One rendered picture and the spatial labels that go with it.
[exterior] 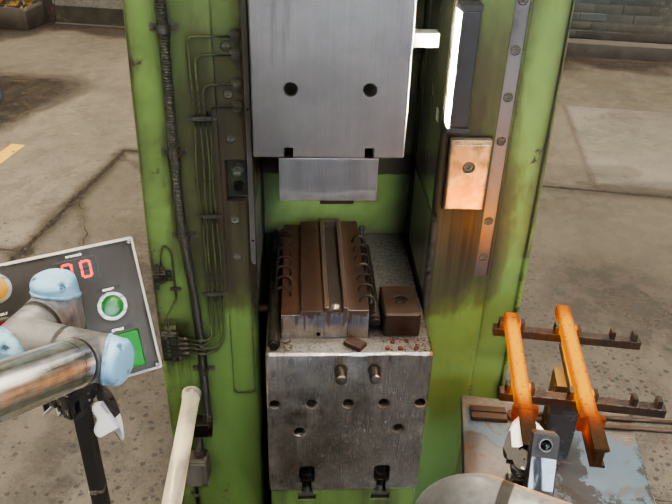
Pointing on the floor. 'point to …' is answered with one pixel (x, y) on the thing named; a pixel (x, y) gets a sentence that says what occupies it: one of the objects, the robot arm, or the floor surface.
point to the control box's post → (88, 442)
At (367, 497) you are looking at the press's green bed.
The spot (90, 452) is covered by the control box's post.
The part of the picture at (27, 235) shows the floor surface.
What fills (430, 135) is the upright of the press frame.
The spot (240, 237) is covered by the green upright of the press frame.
